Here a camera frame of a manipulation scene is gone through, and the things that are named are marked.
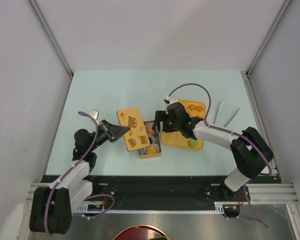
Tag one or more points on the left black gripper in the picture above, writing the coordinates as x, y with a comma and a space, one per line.
111, 131

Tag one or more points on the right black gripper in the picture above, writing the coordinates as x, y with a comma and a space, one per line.
161, 116

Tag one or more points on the silver tin lid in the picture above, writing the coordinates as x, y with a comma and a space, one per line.
137, 137

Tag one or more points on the orange cookie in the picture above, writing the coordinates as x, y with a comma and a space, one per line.
151, 150
150, 129

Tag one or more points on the yellow cookie tin box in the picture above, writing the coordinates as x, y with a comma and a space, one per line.
154, 140

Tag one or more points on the metal tongs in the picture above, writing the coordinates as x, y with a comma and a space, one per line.
226, 112

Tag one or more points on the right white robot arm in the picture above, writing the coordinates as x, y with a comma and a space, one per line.
250, 151

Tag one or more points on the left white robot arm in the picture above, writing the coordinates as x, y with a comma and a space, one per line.
53, 205

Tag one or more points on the yellow cookie tray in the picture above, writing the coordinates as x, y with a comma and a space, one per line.
175, 139

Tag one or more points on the green sandwich cookie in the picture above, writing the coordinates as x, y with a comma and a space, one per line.
193, 143

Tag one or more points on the dark red round object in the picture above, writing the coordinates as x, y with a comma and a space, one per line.
141, 232

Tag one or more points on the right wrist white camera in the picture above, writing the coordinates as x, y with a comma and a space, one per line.
170, 100

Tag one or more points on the wrist white camera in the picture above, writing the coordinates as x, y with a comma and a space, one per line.
94, 114
170, 100

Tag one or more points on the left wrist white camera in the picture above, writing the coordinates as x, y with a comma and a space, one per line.
94, 114

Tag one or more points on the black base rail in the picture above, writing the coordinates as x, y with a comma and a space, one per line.
164, 193

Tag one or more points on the right aluminium frame post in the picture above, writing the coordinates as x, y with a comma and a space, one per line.
269, 35

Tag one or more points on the aluminium frame post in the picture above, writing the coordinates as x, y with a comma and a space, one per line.
269, 35
43, 23

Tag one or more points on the left aluminium frame post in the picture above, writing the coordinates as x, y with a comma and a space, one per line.
43, 23

